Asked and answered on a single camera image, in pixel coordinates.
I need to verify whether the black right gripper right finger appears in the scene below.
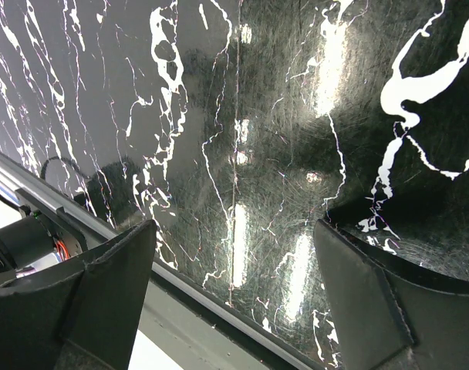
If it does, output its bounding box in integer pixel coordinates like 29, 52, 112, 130
313, 220, 469, 369

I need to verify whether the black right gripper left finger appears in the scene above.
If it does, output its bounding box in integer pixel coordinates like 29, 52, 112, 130
0, 220, 157, 369

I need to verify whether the black robot base motor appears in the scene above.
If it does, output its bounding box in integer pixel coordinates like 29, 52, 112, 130
0, 214, 87, 270

